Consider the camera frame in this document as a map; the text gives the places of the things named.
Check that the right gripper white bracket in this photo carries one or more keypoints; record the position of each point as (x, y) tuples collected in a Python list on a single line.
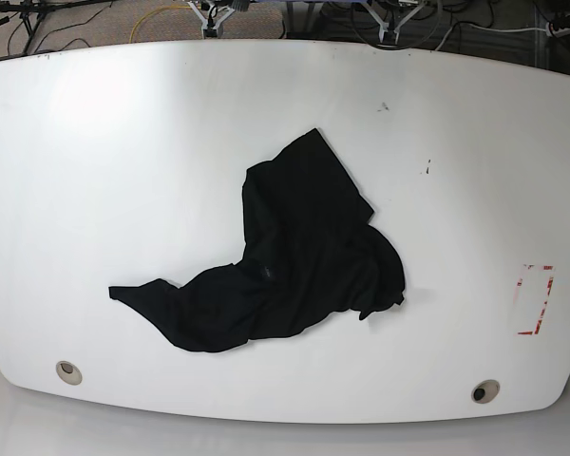
[(212, 16)]

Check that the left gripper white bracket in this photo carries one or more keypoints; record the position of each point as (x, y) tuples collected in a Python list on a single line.
[(390, 16)]

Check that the black T-shirt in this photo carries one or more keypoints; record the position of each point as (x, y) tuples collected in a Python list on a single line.
[(310, 251)]

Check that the white power strip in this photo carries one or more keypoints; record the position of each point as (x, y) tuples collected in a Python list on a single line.
[(559, 26)]

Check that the red tape rectangle marking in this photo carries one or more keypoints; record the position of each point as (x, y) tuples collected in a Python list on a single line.
[(531, 298)]

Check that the right table cable grommet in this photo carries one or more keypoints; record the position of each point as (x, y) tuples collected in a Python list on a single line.
[(485, 392)]

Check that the table cable grommet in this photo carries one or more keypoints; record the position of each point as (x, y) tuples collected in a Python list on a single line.
[(485, 392), (69, 373)]

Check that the left table cable grommet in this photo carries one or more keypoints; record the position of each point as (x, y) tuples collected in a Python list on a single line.
[(69, 373)]

